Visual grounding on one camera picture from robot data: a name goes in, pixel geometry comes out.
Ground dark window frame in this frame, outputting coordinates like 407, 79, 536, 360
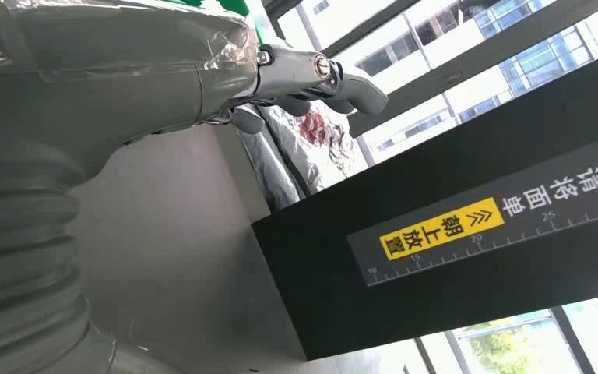
260, 0, 598, 374

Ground ruler label with yellow patch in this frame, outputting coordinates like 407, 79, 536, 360
346, 132, 598, 288

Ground grey parcel bag red print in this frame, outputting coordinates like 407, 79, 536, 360
259, 99, 370, 197

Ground black scanner column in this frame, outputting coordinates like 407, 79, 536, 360
251, 46, 598, 362

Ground dark scanner base plate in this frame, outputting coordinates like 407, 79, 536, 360
68, 122, 343, 374

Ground dark grey parcel bag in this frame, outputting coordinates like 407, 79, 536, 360
236, 105, 304, 213

